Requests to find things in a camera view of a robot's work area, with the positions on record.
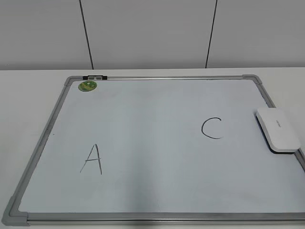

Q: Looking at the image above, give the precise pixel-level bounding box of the white rectangular whiteboard eraser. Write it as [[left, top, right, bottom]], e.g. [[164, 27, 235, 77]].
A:
[[255, 107, 301, 154]]

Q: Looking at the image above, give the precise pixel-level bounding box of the green round magnet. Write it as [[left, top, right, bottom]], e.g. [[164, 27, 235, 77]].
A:
[[78, 81, 97, 92]]

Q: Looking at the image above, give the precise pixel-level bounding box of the grey framed whiteboard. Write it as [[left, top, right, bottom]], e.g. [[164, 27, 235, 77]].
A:
[[2, 75, 305, 226]]

